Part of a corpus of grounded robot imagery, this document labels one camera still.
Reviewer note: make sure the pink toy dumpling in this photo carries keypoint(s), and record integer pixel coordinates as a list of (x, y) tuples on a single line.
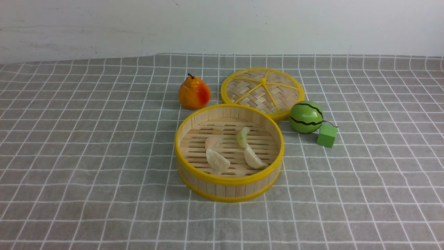
[(212, 142)]

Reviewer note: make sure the yellow rimmed bamboo steamer tray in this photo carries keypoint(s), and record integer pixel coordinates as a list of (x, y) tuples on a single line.
[(239, 182)]

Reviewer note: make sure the white toy dumpling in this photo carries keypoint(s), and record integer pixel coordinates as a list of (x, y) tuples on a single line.
[(216, 161), (252, 159)]

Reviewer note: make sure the yellow rimmed woven steamer lid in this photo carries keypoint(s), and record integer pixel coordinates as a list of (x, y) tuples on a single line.
[(270, 91)]

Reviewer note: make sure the white toy dumpling front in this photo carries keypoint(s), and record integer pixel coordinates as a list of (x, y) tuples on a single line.
[(216, 161)]

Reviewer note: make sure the orange toy pear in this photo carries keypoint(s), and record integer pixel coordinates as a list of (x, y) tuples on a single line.
[(194, 94)]

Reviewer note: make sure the green toy dumpling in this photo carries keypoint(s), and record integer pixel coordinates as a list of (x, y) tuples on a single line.
[(242, 137)]

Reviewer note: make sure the green wooden cube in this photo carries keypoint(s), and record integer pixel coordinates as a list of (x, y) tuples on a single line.
[(327, 135)]

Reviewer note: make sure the grey checked tablecloth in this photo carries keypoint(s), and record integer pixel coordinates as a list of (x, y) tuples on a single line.
[(87, 159)]

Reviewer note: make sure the green toy watermelon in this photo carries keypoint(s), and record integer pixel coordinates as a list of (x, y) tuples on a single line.
[(306, 117)]

